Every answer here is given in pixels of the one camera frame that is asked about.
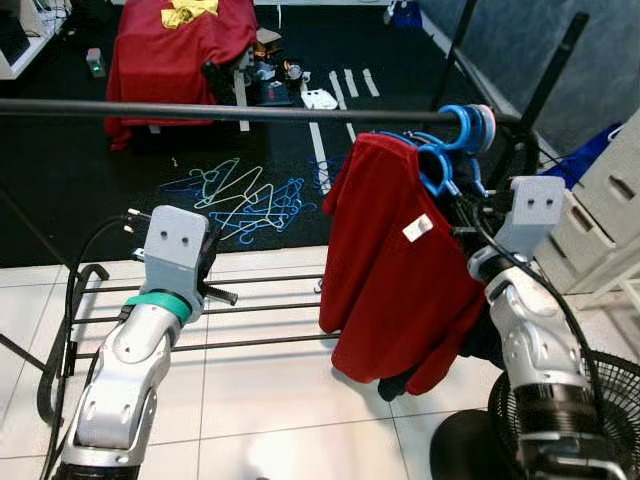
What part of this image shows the blue plastic hanger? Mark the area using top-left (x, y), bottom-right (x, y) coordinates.
top-left (437, 103), bottom-right (483, 153)

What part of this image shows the white shelf unit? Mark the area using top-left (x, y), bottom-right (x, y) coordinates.
top-left (0, 0), bottom-right (73, 81)

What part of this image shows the blue box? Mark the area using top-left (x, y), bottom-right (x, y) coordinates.
top-left (385, 0), bottom-right (423, 29)

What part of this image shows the red shirt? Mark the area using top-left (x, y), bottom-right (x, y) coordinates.
top-left (318, 132), bottom-right (491, 396)

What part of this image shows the white plastic shell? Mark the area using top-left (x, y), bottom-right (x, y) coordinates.
top-left (298, 88), bottom-right (341, 111)

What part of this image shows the mint green wire hanger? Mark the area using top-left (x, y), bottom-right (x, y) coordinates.
top-left (195, 158), bottom-right (246, 209)

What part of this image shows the black equipment box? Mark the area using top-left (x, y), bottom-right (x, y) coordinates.
top-left (250, 75), bottom-right (301, 109)

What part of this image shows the blue cloth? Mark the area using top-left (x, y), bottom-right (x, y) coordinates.
top-left (545, 122), bottom-right (626, 191)

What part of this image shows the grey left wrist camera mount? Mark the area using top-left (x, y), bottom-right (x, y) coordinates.
top-left (140, 205), bottom-right (213, 323)

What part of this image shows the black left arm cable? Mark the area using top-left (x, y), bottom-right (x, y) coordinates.
top-left (35, 208), bottom-right (151, 480)

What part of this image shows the black clothes rack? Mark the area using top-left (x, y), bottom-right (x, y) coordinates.
top-left (0, 0), bottom-right (593, 431)

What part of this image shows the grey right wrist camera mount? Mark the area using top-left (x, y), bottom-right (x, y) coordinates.
top-left (495, 176), bottom-right (569, 263)

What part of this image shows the black studded sole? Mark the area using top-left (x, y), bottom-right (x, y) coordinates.
top-left (200, 60), bottom-right (241, 106)

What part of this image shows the white wire hanger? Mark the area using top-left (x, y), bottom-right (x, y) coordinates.
top-left (215, 185), bottom-right (276, 229)

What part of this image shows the black floor fan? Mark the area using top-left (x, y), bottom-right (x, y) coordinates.
top-left (430, 350), bottom-right (640, 480)

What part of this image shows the white drawer unit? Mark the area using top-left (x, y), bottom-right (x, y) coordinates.
top-left (535, 108), bottom-right (640, 296)

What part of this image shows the red flag cloth yellow star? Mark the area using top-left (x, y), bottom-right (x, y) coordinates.
top-left (105, 0), bottom-right (259, 151)

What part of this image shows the black floor mat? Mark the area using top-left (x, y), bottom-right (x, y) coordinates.
top-left (0, 0), bottom-right (576, 269)

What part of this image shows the pink plastic hanger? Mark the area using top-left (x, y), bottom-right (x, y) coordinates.
top-left (478, 103), bottom-right (498, 151)

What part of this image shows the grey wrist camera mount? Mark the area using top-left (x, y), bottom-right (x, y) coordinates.
top-left (140, 205), bottom-right (213, 323)
top-left (495, 176), bottom-right (569, 263)

